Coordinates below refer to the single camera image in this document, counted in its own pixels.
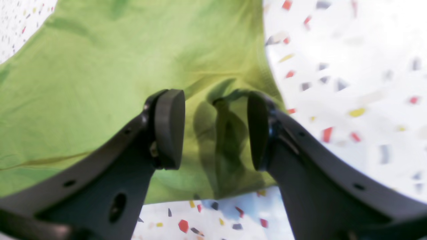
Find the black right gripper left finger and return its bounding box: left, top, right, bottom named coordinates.
left=0, top=89, right=185, bottom=240

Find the green t-shirt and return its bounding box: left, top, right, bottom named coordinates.
left=0, top=0, right=283, bottom=204

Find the terrazzo patterned tablecloth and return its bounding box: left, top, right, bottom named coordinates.
left=0, top=0, right=427, bottom=240

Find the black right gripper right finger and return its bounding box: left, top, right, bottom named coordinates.
left=247, top=91, right=427, bottom=240

